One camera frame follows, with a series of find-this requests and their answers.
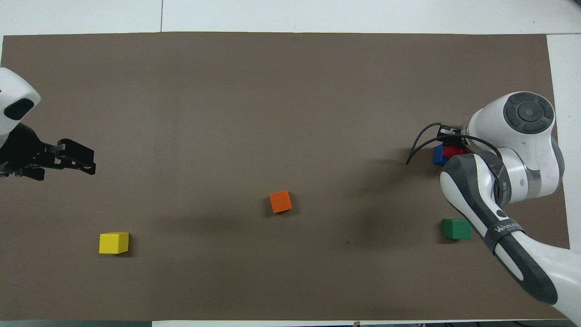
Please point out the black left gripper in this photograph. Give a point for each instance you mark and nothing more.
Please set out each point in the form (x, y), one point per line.
(20, 150)

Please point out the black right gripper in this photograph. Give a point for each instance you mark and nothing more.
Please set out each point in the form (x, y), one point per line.
(451, 133)

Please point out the red cube block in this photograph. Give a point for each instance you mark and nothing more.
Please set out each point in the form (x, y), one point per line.
(453, 151)

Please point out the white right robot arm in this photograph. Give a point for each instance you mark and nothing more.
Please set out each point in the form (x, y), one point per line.
(522, 150)

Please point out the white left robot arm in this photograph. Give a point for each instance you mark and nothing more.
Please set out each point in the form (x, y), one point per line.
(13, 104)

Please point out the blue cube block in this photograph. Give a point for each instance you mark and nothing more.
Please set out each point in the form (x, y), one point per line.
(438, 155)

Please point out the green cube block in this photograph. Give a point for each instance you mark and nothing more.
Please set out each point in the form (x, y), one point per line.
(456, 229)

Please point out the yellow cube block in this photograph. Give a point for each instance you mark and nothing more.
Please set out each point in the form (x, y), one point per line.
(113, 243)

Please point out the orange cube block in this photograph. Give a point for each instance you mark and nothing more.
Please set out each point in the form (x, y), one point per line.
(280, 202)

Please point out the brown table mat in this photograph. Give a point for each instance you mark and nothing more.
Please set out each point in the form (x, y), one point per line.
(272, 113)

